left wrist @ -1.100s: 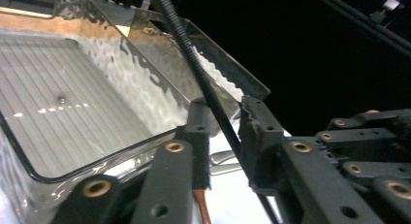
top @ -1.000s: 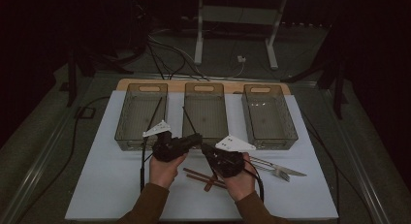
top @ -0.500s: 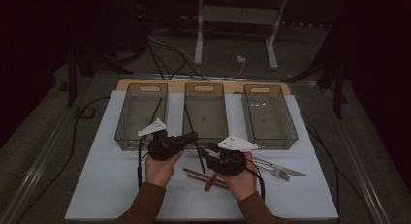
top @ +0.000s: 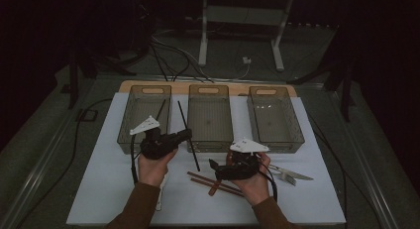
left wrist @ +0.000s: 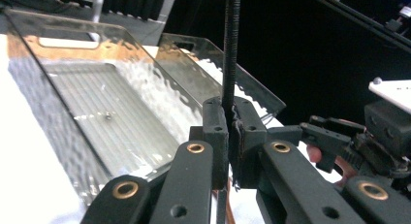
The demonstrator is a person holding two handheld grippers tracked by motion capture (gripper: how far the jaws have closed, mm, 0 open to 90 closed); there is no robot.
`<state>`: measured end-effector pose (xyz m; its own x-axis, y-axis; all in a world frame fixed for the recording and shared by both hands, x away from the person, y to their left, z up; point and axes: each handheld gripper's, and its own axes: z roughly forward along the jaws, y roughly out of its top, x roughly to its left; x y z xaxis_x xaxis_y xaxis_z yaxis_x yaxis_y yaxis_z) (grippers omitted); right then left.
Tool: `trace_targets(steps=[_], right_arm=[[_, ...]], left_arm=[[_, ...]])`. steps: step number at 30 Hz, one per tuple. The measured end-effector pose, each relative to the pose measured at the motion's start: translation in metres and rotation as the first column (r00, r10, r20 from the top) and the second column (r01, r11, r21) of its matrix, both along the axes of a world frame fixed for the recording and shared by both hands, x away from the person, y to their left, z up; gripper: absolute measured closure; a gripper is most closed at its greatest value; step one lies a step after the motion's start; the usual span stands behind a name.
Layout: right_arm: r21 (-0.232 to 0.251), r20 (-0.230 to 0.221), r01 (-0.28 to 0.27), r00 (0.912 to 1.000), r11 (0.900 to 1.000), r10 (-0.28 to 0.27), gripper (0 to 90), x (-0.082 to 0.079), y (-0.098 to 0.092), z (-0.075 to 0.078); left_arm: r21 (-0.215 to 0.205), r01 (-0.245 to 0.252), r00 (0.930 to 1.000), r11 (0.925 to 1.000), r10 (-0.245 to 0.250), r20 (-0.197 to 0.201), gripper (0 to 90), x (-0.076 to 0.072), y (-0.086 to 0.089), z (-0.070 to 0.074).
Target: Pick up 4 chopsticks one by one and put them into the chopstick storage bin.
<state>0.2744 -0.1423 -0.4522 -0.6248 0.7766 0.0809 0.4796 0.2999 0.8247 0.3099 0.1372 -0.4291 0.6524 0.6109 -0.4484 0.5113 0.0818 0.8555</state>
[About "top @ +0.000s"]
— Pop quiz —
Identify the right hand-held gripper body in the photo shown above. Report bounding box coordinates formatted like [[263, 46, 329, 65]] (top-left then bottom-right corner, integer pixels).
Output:
[[220, 138, 270, 182]]

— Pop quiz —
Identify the white ceramic spoon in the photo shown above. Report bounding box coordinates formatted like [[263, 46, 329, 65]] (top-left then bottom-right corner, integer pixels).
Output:
[[155, 175, 166, 212]]

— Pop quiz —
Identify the hand-held gripper cable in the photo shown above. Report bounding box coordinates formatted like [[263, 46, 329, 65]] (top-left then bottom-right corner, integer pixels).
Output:
[[257, 161, 279, 203], [130, 134, 143, 185]]

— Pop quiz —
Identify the black stand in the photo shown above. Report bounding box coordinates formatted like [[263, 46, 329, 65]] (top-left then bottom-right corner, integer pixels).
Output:
[[65, 45, 137, 110], [286, 49, 358, 123]]

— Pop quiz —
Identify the right hand-held gripper cable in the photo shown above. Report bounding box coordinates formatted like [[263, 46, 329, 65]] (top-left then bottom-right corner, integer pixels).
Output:
[[257, 161, 279, 203]]

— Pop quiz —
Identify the bundle of black cables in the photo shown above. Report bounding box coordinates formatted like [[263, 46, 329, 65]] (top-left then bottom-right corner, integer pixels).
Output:
[[150, 35, 214, 83]]

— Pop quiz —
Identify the white table mat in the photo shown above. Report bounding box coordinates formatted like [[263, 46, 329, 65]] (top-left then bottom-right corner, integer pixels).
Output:
[[65, 91, 347, 226]]

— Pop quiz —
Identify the metal fork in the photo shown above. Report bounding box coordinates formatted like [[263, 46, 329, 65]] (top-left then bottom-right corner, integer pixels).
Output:
[[280, 172, 297, 187]]

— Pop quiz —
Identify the white metal stand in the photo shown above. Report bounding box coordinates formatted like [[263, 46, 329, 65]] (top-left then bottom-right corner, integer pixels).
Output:
[[197, 0, 295, 72]]

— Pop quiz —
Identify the brown wooden chopstick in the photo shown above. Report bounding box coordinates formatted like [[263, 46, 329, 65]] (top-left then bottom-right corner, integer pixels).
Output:
[[190, 177, 246, 198], [186, 171, 245, 192]]

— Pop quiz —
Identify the left hand-held gripper cable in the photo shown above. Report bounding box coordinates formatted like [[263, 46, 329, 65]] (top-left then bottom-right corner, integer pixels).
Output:
[[130, 134, 143, 185]]

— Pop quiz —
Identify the smoky transparent plastic bin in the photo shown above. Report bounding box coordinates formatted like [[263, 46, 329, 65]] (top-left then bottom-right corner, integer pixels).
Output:
[[186, 83, 235, 154], [247, 85, 305, 155], [117, 84, 172, 156]]

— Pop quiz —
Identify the metal knife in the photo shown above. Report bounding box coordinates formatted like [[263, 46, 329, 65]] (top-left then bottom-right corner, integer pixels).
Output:
[[268, 164, 314, 181]]

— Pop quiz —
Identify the person's right hand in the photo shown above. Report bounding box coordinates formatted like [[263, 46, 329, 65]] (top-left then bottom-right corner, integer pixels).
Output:
[[231, 153, 276, 207]]

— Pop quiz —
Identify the person's left hand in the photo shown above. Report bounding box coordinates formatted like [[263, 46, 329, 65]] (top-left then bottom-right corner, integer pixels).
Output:
[[138, 148, 179, 187]]

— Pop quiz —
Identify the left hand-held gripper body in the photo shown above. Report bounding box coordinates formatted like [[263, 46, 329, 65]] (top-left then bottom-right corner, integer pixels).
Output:
[[129, 115, 179, 161]]

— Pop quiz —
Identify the white cable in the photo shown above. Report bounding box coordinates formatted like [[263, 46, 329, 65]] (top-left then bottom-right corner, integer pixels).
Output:
[[184, 61, 252, 83]]

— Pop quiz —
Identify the long black floor cable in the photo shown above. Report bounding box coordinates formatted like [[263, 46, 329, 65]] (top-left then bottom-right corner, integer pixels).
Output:
[[308, 113, 382, 229], [14, 97, 114, 229]]

